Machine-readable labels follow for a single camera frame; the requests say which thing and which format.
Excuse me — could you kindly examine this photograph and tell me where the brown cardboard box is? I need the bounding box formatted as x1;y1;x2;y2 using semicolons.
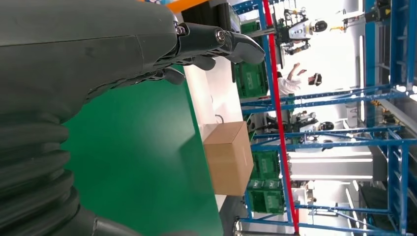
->
203;121;254;197

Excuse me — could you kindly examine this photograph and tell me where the green table board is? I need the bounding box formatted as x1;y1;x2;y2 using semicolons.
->
61;65;224;236

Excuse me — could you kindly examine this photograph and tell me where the person with headset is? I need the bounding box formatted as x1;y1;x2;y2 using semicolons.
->
277;62;323;97

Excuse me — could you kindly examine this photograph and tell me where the tall blue metal rack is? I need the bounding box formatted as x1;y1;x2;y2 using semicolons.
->
363;0;417;236

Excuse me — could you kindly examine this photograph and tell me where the white table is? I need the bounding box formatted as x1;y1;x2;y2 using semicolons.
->
183;57;245;212

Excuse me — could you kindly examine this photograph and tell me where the background humanoid robot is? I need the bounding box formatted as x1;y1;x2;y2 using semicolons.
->
291;111;335;152
275;8;328;56

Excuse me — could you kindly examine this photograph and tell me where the green plastic crate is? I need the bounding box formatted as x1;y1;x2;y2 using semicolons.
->
246;150;286;215
234;21;269;99

